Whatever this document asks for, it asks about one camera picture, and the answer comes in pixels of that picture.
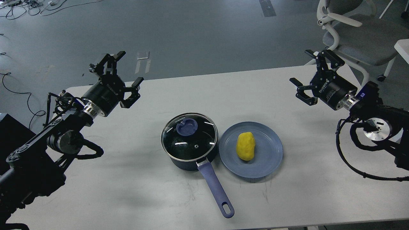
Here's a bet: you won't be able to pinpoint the yellow potato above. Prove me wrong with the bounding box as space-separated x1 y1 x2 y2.
236 132 256 161

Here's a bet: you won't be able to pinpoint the white grey office chair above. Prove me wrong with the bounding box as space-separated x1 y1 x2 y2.
317 0 409 83

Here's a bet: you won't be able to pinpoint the tangled cables on floor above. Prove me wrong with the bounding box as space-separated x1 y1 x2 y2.
0 0 104 20

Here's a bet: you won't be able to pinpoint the dark blue saucepan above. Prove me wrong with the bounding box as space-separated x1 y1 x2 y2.
161 112 235 219

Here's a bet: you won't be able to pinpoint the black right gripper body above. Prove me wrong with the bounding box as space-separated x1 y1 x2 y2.
310 71 358 111

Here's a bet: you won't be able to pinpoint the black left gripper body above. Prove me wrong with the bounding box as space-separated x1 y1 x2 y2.
81 76 125 117

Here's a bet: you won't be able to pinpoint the black floor cable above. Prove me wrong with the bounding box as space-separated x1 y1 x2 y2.
0 34 46 130

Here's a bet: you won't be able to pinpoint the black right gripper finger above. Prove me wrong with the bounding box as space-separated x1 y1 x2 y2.
289 78 318 106
305 49 345 74

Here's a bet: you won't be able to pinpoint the blue plate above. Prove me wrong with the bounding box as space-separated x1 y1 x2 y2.
219 122 283 179

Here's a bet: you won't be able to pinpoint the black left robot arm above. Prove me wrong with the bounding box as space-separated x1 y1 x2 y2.
1 51 143 230

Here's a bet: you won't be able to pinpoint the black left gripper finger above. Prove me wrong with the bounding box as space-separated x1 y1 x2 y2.
89 51 126 78
120 77 144 109

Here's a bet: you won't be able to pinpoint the black box at left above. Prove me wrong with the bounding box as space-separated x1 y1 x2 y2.
0 113 35 175

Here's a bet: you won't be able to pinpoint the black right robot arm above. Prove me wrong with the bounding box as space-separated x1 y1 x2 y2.
290 50 409 182

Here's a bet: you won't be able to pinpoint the glass lid blue knob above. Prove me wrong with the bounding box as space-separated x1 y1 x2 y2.
161 112 219 161

